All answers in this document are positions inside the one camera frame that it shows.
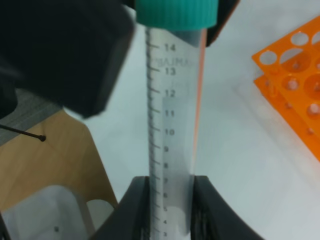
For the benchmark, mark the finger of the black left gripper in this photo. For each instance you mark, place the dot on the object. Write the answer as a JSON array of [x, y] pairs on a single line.
[[224, 12]]

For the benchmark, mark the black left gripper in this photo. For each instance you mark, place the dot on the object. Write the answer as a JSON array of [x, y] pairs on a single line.
[[69, 52]]

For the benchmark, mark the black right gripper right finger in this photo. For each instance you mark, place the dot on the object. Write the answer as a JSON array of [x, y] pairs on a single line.
[[212, 218]]

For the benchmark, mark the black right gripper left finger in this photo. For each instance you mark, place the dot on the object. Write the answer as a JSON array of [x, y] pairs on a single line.
[[131, 218]]

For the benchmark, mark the teal-capped test tube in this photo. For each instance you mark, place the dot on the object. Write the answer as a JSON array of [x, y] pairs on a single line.
[[175, 38]]

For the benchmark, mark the orange test tube rack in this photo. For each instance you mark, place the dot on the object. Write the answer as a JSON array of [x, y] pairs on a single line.
[[290, 80]]

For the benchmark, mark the translucent plastic storage bin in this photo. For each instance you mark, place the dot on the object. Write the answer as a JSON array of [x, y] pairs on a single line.
[[52, 213]]

